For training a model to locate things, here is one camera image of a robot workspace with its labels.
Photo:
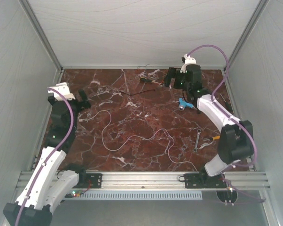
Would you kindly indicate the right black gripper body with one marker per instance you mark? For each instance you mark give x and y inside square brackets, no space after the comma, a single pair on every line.
[179,82]

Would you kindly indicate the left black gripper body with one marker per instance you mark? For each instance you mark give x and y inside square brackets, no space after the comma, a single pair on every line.
[79,106]

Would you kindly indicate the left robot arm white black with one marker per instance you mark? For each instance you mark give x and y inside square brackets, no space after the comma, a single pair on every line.
[39,199]

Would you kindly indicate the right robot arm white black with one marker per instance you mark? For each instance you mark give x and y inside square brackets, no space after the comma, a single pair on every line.
[236,136]

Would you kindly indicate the black zip tie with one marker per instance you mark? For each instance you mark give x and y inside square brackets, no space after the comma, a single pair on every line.
[137,93]

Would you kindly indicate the blue plastic connector tool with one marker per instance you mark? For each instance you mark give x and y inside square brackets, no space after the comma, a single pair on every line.
[183,105]

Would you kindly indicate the black screwdriver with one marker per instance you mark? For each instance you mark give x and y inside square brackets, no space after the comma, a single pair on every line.
[227,104]

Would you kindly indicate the silver wrench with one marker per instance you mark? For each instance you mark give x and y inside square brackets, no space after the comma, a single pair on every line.
[197,140]

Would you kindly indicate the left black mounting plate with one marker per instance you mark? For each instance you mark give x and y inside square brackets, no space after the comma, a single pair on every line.
[93,180]

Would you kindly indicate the black mounting plate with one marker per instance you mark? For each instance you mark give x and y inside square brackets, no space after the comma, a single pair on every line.
[193,180]
[93,180]

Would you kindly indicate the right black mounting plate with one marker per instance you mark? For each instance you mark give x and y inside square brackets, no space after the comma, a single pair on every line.
[193,180]

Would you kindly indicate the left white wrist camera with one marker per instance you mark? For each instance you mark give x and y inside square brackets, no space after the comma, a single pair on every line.
[63,89]

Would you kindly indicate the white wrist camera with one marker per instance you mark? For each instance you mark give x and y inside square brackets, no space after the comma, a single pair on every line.
[187,60]
[63,89]

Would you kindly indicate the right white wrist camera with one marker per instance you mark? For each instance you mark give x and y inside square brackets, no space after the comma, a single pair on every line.
[187,60]

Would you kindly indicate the yellow handled tool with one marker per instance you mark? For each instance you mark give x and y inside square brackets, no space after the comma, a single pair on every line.
[214,138]

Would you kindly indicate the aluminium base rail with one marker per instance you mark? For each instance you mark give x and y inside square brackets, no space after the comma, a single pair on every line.
[162,181]

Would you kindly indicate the grey slotted cable duct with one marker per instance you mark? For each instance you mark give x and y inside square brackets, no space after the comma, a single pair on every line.
[139,195]

